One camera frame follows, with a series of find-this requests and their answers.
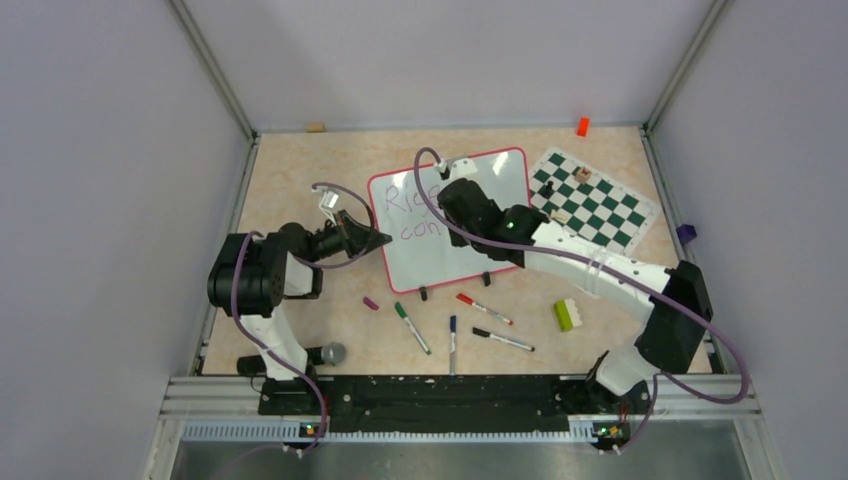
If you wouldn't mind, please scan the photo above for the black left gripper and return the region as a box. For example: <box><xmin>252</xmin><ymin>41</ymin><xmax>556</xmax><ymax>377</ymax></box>
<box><xmin>306</xmin><ymin>209</ymin><xmax>392</xmax><ymax>263</ymax></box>

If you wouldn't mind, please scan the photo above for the pink framed whiteboard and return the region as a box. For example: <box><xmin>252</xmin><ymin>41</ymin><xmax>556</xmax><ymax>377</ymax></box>
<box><xmin>367</xmin><ymin>147</ymin><xmax>530</xmax><ymax>293</ymax></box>

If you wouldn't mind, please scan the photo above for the purple marker cap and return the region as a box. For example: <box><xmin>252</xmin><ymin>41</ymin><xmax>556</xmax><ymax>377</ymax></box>
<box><xmin>362</xmin><ymin>296</ymin><xmax>379</xmax><ymax>311</ymax></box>

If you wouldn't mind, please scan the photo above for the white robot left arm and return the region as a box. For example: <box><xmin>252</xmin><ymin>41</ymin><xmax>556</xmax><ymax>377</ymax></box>
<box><xmin>207</xmin><ymin>210</ymin><xmax>393</xmax><ymax>414</ymax></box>

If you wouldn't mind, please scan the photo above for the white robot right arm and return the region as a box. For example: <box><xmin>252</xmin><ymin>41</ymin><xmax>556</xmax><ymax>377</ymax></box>
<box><xmin>428</xmin><ymin>178</ymin><xmax>712</xmax><ymax>412</ymax></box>

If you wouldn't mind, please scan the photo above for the green cap whiteboard marker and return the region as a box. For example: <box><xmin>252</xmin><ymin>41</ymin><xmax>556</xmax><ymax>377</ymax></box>
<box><xmin>394</xmin><ymin>302</ymin><xmax>432</xmax><ymax>355</ymax></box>

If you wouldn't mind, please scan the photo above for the red cap whiteboard marker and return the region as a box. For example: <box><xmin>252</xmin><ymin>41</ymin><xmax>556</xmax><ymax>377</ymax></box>
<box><xmin>456</xmin><ymin>293</ymin><xmax>514</xmax><ymax>326</ymax></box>

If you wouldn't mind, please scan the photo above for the blue cap whiteboard marker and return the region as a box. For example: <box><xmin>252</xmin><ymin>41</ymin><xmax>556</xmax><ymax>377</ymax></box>
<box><xmin>449</xmin><ymin>315</ymin><xmax>457</xmax><ymax>376</ymax></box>

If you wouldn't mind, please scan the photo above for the black cap whiteboard marker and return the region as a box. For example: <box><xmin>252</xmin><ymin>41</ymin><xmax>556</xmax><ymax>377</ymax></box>
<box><xmin>472</xmin><ymin>327</ymin><xmax>535</xmax><ymax>352</ymax></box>

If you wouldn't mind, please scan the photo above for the black grey microphone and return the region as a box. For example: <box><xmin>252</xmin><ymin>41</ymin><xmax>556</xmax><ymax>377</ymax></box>
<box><xmin>236</xmin><ymin>342</ymin><xmax>347</xmax><ymax>377</ymax></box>

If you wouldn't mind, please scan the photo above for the wooden cork piece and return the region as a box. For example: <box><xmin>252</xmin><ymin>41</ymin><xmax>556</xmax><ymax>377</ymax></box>
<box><xmin>305</xmin><ymin>122</ymin><xmax>327</xmax><ymax>133</ymax></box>

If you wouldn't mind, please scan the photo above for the white chess piece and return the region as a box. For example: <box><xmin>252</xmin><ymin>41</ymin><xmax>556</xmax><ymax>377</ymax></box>
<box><xmin>550</xmin><ymin>210</ymin><xmax>571</xmax><ymax>225</ymax></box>

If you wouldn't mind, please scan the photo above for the green white chessboard mat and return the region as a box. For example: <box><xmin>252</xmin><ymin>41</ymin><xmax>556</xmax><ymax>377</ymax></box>
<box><xmin>528</xmin><ymin>147</ymin><xmax>660</xmax><ymax>255</ymax></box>

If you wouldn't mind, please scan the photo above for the green white toy brick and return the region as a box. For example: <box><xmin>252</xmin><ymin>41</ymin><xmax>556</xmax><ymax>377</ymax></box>
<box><xmin>553</xmin><ymin>299</ymin><xmax>583</xmax><ymax>333</ymax></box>

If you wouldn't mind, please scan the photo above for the wooden cube on chessboard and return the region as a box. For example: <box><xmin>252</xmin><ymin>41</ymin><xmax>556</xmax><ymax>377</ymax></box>
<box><xmin>574</xmin><ymin>167</ymin><xmax>593</xmax><ymax>185</ymax></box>

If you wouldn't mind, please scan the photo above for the orange block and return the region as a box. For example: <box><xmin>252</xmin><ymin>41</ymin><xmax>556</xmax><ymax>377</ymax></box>
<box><xmin>576</xmin><ymin>117</ymin><xmax>590</xmax><ymax>137</ymax></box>

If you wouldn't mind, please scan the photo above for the purple block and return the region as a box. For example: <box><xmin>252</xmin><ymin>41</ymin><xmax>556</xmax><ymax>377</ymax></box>
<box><xmin>676</xmin><ymin>224</ymin><xmax>698</xmax><ymax>245</ymax></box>

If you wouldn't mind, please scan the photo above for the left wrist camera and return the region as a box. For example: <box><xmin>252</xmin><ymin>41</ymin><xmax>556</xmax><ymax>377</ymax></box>
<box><xmin>312</xmin><ymin>186</ymin><xmax>340</xmax><ymax>219</ymax></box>

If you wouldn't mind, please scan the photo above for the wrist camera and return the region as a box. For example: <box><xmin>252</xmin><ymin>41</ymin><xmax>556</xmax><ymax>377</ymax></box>
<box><xmin>312</xmin><ymin>186</ymin><xmax>340</xmax><ymax>219</ymax></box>
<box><xmin>434</xmin><ymin>157</ymin><xmax>478</xmax><ymax>181</ymax></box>

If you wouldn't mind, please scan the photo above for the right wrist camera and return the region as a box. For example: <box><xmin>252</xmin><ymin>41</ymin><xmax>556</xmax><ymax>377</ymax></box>
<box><xmin>434</xmin><ymin>157</ymin><xmax>478</xmax><ymax>181</ymax></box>

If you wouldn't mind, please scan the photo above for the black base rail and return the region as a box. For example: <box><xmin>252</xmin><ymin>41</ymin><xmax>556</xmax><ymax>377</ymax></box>
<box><xmin>182</xmin><ymin>372</ymin><xmax>654</xmax><ymax>445</ymax></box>

